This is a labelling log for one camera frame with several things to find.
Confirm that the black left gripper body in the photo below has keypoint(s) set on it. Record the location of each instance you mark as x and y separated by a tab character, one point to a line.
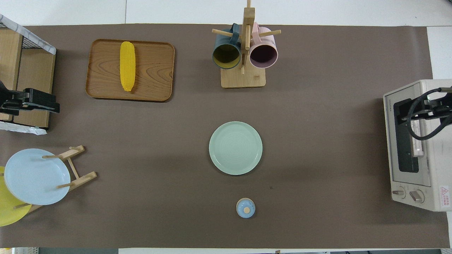
10	102

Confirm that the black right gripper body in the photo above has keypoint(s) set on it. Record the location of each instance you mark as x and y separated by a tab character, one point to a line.
441	107

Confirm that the white toaster oven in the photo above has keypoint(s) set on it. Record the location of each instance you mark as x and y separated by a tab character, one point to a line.
438	169

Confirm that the yellow corn cob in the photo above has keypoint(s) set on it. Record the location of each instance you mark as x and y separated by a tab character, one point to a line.
127	65

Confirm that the light green plate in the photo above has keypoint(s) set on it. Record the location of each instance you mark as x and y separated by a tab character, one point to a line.
235	148

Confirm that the wooden shelf box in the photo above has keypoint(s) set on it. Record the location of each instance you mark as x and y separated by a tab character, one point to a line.
21	128

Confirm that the light blue plate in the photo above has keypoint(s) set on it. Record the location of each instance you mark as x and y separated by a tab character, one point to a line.
35	176

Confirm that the wooden plate rack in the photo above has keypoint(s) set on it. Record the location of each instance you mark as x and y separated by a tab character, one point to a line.
77	176

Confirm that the brown table mat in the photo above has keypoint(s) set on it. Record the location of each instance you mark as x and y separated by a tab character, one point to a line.
317	106

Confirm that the yellow plate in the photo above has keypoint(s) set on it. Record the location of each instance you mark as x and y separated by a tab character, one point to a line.
9	211

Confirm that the wooden tray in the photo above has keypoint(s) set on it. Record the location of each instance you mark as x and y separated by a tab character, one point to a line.
152	70

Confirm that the pink mug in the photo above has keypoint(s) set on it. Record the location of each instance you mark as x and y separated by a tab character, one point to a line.
264	54

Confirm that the wooden mug tree stand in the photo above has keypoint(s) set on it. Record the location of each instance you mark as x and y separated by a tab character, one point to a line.
243	79

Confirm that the dark blue mug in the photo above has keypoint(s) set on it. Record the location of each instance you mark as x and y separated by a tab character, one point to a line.
226	56

